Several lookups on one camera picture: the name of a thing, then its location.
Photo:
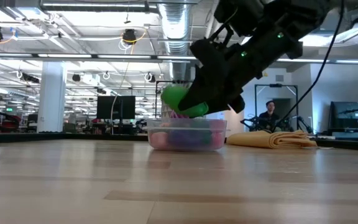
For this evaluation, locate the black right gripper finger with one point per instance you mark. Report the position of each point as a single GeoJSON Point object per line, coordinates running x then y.
{"type": "Point", "coordinates": [237, 104]}
{"type": "Point", "coordinates": [219, 84]}

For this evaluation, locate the small red toy fruit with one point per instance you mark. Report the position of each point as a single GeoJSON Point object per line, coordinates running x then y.
{"type": "Point", "coordinates": [158, 140]}
{"type": "Point", "coordinates": [218, 137]}

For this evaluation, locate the light green toy vegetable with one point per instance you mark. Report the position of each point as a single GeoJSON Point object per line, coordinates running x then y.
{"type": "Point", "coordinates": [204, 133]}

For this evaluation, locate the green toy melon half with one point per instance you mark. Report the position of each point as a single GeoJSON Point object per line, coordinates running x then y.
{"type": "Point", "coordinates": [172, 96]}

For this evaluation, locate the dark blue toy eggplant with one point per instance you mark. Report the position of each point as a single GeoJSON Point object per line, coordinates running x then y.
{"type": "Point", "coordinates": [183, 139]}

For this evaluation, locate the orange toy fruit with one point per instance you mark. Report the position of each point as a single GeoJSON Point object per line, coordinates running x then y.
{"type": "Point", "coordinates": [166, 124]}

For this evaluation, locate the black background robot arm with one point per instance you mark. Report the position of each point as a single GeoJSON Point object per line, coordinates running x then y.
{"type": "Point", "coordinates": [300, 121]}

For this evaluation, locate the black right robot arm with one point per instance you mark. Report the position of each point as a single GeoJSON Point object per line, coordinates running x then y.
{"type": "Point", "coordinates": [291, 12]}

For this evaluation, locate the clear plastic tupperware container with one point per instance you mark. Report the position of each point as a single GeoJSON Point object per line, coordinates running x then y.
{"type": "Point", "coordinates": [154, 124]}

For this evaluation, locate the person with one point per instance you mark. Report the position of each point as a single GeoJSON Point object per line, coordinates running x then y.
{"type": "Point", "coordinates": [270, 115]}

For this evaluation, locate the folded yellow cloth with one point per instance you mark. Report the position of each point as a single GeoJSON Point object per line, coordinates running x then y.
{"type": "Point", "coordinates": [269, 140]}

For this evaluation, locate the white grey patterned plant pot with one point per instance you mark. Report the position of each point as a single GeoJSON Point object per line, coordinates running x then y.
{"type": "Point", "coordinates": [166, 111]}

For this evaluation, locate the black background monitor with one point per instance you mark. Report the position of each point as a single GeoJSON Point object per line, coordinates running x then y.
{"type": "Point", "coordinates": [116, 107]}

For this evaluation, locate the background equipment cart with monitor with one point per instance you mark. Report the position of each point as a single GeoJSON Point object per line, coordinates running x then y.
{"type": "Point", "coordinates": [351, 118]}

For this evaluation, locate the long ceiling light bar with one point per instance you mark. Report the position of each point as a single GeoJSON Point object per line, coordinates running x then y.
{"type": "Point", "coordinates": [73, 56]}

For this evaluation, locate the white structural column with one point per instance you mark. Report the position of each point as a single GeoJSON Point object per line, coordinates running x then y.
{"type": "Point", "coordinates": [51, 96]}

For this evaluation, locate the red background machine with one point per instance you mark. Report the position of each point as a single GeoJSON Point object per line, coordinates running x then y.
{"type": "Point", "coordinates": [8, 119]}

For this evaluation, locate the grey wall vent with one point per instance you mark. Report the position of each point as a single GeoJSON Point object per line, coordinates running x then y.
{"type": "Point", "coordinates": [279, 77]}

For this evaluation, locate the black background stand frame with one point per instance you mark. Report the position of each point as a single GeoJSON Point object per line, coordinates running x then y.
{"type": "Point", "coordinates": [291, 85]}

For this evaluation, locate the silver ventilation duct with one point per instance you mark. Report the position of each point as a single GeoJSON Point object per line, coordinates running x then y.
{"type": "Point", "coordinates": [176, 28]}

